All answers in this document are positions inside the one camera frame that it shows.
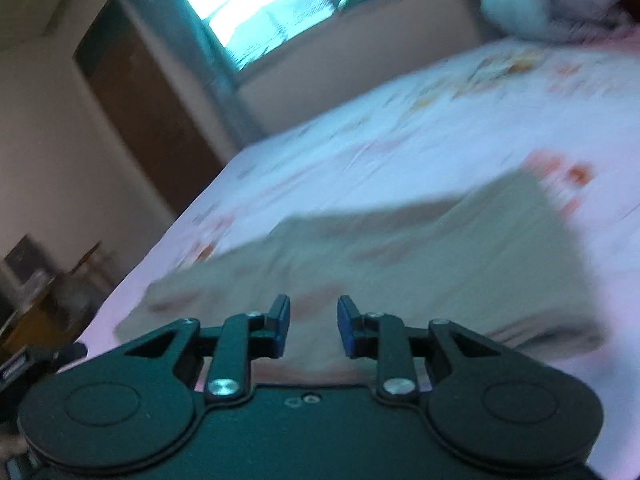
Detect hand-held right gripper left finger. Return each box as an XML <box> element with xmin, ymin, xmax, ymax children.
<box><xmin>124</xmin><ymin>294</ymin><xmax>292</xmax><ymax>402</ymax></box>

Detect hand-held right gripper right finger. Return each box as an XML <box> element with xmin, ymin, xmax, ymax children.
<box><xmin>336</xmin><ymin>295</ymin><xmax>502</xmax><ymax>402</ymax></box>

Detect grey-green pants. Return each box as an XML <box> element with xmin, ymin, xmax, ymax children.
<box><xmin>115</xmin><ymin>170</ymin><xmax>607</xmax><ymax>386</ymax></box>

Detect wooden desk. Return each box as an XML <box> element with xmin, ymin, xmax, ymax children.
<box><xmin>0</xmin><ymin>280</ymin><xmax>101</xmax><ymax>358</ymax></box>

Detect bed with pink floral sheet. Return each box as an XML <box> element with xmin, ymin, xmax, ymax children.
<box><xmin>55</xmin><ymin>27</ymin><xmax>640</xmax><ymax>480</ymax></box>

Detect brown wooden door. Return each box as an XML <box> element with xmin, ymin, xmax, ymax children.
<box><xmin>73</xmin><ymin>0</ymin><xmax>227</xmax><ymax>217</ymax></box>

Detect grey curtain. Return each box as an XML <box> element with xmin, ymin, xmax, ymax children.
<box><xmin>99</xmin><ymin>0</ymin><xmax>268</xmax><ymax>147</ymax></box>

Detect rolled light grey quilt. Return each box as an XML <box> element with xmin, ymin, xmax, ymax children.
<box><xmin>480</xmin><ymin>0</ymin><xmax>637</xmax><ymax>44</ymax></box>

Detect window with white frame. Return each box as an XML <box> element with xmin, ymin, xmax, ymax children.
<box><xmin>165</xmin><ymin>0</ymin><xmax>453</xmax><ymax>77</ymax></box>

